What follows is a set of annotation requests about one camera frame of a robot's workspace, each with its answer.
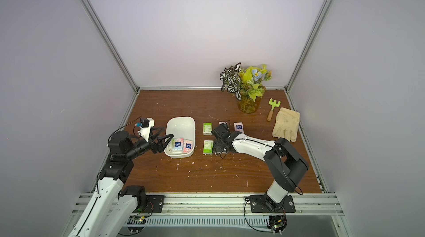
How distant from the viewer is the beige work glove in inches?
38.1

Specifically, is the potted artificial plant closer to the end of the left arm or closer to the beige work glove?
the beige work glove

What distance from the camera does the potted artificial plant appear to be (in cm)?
90

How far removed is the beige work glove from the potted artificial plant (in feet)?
0.78
